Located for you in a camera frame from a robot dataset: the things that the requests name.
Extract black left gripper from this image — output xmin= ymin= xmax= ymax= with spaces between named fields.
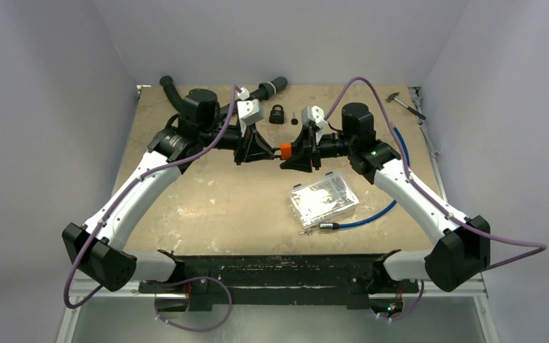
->
xmin=201 ymin=118 xmax=277 ymax=166

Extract black corrugated hose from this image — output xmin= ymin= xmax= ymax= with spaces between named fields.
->
xmin=159 ymin=75 xmax=289 ymax=114

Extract small hammer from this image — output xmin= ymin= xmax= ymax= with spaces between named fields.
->
xmin=386 ymin=92 xmax=426 ymax=121

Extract clear plastic parts box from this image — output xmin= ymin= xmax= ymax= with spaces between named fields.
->
xmin=287 ymin=171 xmax=360 ymax=230

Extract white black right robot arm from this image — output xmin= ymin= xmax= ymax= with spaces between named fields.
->
xmin=280 ymin=102 xmax=490 ymax=292

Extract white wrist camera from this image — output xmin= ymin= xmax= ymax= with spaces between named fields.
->
xmin=236 ymin=87 xmax=264 ymax=135
xmin=301 ymin=105 xmax=328 ymax=141

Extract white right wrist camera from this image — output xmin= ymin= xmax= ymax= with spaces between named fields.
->
xmin=301 ymin=105 xmax=328 ymax=141

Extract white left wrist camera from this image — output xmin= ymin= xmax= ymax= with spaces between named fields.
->
xmin=236 ymin=87 xmax=264 ymax=135

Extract black aluminium base frame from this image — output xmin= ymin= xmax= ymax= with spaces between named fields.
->
xmin=68 ymin=255 xmax=488 ymax=314

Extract orange padlock with keys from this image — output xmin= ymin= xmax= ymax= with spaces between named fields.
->
xmin=273 ymin=142 xmax=294 ymax=161

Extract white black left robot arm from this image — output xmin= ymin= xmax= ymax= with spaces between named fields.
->
xmin=61 ymin=81 xmax=284 ymax=292

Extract blue hose with fitting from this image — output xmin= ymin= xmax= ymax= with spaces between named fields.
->
xmin=299 ymin=124 xmax=411 ymax=237

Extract black padlock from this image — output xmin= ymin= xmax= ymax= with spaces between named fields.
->
xmin=268 ymin=104 xmax=285 ymax=124

